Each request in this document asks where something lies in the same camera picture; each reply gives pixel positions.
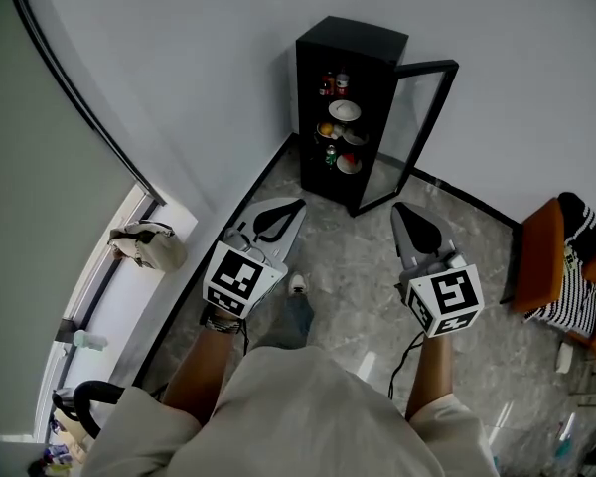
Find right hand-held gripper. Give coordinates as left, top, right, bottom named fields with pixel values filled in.
left=390, top=201, right=486, bottom=339

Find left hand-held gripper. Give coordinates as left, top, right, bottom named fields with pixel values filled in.
left=202, top=197, right=308, bottom=320

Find white round plate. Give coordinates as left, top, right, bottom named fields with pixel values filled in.
left=327, top=98, right=363, bottom=122

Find black cabinet with glass door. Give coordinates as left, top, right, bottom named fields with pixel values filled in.
left=295, top=15, right=461, bottom=218

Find person's left forearm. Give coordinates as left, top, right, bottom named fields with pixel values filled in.
left=162, top=315, right=244, bottom=424

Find person's right forearm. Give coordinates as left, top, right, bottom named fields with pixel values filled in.
left=404, top=333, right=454, bottom=421

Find person's left white sneaker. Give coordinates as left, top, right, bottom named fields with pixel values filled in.
left=287, top=271, right=310, bottom=297

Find blue jeans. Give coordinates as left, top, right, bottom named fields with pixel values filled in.
left=255, top=293, right=315, bottom=352

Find bowl with orange fruit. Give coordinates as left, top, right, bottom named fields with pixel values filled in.
left=316, top=120, right=347, bottom=141

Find orange chair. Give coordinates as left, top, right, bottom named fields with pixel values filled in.
left=514, top=196, right=596, bottom=365

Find beige handbag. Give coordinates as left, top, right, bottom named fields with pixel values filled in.
left=107, top=220, right=189, bottom=272

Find black white striped garment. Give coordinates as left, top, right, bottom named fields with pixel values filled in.
left=523, top=191, right=596, bottom=338

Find white slipper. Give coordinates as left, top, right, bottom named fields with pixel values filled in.
left=555, top=341, right=575, bottom=373

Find beige shirt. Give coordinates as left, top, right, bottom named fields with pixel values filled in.
left=78, top=345, right=501, bottom=477

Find pale green cup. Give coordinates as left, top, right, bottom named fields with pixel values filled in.
left=73, top=329, right=109, bottom=352

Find black curved tube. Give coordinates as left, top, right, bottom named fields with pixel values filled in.
left=52, top=380, right=126, bottom=440

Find pile of colourful packets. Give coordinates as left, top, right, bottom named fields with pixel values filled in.
left=27, top=442, right=75, bottom=477

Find dark beaded bracelets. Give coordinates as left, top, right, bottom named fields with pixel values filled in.
left=201, top=305, right=244, bottom=336

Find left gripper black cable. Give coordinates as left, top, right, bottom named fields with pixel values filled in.
left=237, top=318, right=252, bottom=357

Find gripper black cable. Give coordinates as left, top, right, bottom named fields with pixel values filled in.
left=387, top=330, right=425, bottom=401
left=237, top=318, right=252, bottom=357

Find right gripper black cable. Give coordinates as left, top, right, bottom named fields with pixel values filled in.
left=387, top=330, right=425, bottom=401

